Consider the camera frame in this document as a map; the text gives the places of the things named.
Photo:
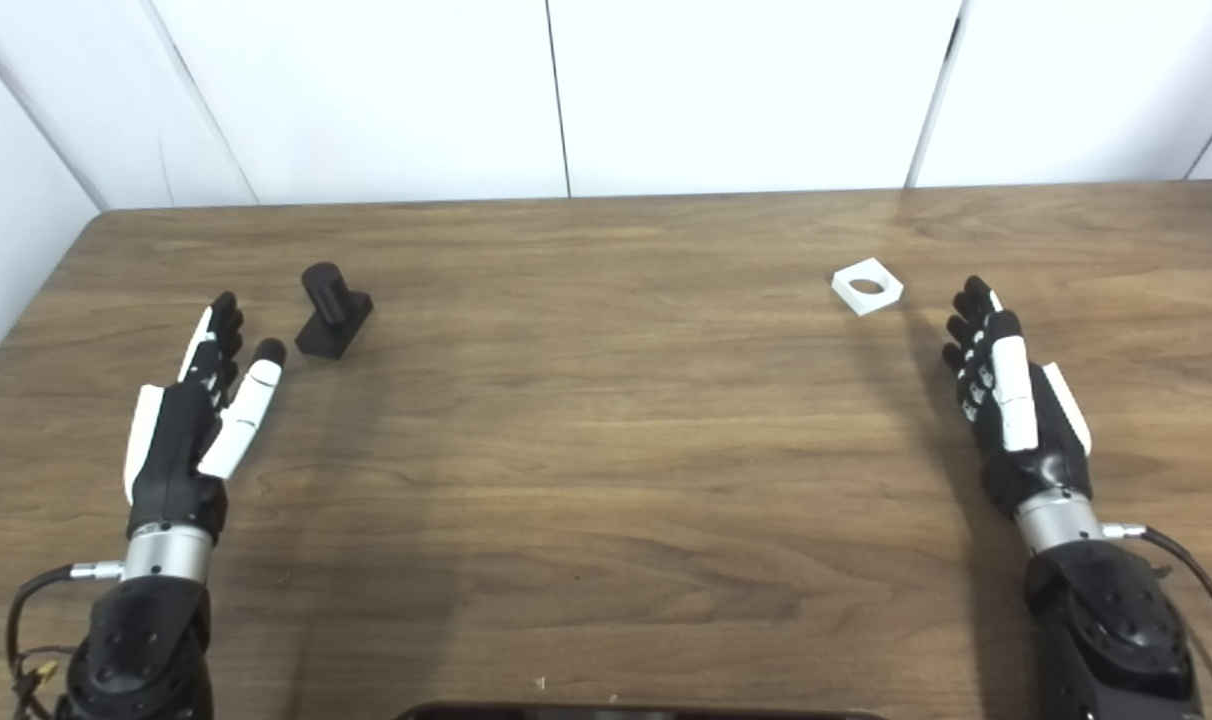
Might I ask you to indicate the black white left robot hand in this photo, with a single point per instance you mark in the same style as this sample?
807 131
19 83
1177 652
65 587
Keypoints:
171 450

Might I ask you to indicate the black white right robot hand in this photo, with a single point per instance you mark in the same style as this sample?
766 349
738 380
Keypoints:
1041 450

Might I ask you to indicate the black peg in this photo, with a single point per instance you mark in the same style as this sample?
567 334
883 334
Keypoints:
331 310

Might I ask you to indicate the white square piece with hole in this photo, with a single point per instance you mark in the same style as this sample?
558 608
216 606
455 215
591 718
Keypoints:
851 293

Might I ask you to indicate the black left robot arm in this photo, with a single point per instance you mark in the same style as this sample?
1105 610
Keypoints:
146 640

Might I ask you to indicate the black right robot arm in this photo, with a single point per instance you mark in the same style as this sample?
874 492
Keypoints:
1106 630

